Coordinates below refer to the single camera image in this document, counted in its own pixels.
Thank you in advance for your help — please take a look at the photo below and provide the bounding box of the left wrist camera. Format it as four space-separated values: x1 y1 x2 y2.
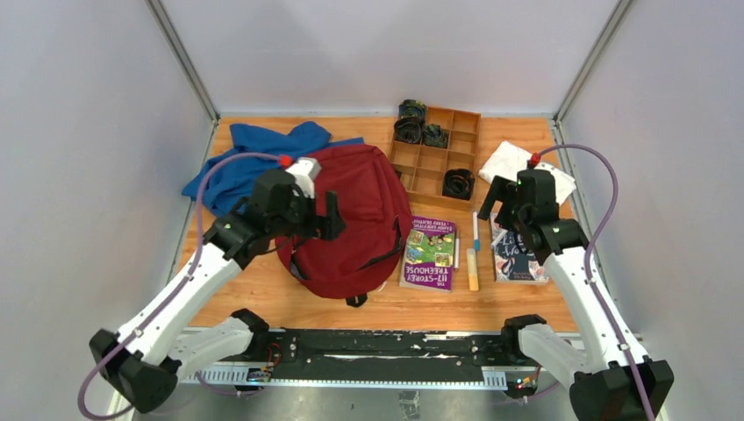
286 157 321 199

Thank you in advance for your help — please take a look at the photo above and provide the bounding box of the blue capped white marker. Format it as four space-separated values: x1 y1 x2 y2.
472 210 481 252

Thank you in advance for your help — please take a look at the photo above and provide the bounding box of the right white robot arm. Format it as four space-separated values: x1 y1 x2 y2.
478 168 674 420

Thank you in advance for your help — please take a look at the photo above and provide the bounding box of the wooden divided tray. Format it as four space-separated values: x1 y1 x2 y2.
388 105 482 211

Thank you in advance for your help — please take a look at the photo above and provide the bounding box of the red backpack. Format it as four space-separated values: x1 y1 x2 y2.
277 144 413 308

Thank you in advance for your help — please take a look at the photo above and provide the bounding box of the white folded cloth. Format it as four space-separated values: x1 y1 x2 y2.
477 141 576 204

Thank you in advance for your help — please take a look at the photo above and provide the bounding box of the Little Women book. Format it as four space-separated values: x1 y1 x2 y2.
490 212 549 285

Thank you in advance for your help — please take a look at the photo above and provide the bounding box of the purple treehouse book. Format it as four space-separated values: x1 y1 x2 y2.
399 216 457 293

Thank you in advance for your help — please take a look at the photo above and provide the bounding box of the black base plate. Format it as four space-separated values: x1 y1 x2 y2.
219 329 553 391

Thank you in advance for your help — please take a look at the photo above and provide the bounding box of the brown capped white marker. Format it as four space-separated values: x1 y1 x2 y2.
453 236 461 270

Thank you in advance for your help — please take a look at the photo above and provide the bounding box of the rolled green tie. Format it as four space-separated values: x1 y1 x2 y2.
422 124 449 149

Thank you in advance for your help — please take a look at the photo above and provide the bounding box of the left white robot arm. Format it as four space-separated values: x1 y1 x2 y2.
89 158 346 413

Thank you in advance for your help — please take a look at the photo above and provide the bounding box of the rolled dark tie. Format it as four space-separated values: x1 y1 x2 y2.
394 117 424 145

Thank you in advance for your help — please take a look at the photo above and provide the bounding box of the rolled tie with orange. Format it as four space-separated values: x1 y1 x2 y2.
442 168 475 201

